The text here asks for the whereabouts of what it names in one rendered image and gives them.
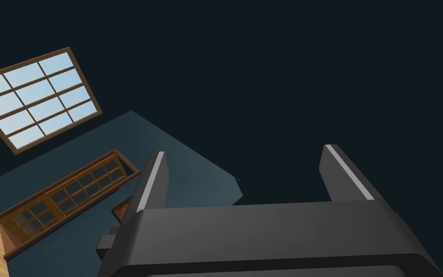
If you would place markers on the brown framed window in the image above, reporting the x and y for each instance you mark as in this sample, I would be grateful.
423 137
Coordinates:
37 98

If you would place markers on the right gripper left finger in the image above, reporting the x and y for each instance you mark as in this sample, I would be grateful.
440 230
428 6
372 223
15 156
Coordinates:
153 184

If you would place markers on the brown glazed door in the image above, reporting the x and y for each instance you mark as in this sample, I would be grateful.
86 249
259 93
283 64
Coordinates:
66 196

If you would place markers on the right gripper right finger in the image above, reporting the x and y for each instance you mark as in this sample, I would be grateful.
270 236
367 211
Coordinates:
344 177

